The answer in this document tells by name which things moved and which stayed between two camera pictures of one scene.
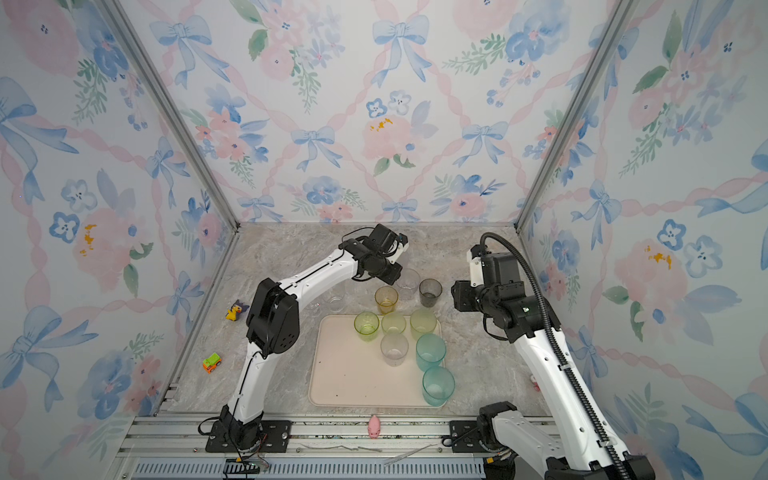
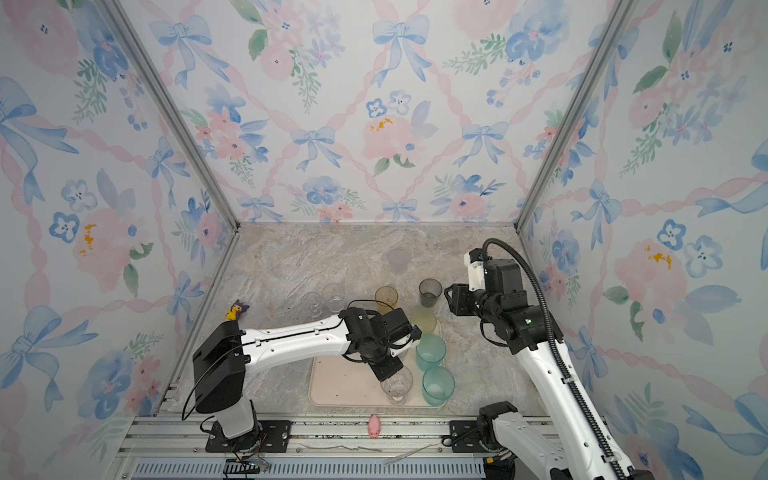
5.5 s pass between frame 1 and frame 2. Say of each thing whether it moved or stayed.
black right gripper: stayed
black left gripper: moved
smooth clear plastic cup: moved
